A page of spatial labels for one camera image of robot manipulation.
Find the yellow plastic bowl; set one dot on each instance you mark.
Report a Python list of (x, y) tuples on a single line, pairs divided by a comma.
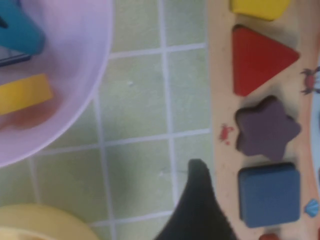
[(45, 222)]

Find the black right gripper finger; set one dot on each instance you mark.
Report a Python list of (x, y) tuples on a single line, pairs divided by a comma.
[(197, 207)]

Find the pink plastic bowl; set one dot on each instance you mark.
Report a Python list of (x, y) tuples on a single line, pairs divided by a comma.
[(80, 50)]

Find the teal wooden number four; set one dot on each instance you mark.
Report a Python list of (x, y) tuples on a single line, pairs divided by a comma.
[(20, 27)]

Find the colourful wooden puzzle board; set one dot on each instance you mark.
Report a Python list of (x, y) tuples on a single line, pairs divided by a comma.
[(222, 75)]

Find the yellow wooden pentagon piece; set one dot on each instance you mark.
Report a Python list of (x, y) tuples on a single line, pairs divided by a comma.
[(260, 8)]

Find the yellow wooden number piece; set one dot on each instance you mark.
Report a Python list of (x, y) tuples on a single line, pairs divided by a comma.
[(22, 93)]

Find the green checked tablecloth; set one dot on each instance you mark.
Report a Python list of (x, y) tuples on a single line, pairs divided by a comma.
[(140, 100)]

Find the dark blue wooden square piece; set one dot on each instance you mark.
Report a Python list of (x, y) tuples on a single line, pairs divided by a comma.
[(268, 195)]

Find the brown wooden star piece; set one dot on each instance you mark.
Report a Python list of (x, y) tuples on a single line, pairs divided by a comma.
[(267, 130)]

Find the red wooden triangle piece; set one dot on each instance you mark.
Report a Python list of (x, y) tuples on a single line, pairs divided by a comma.
[(255, 60)]

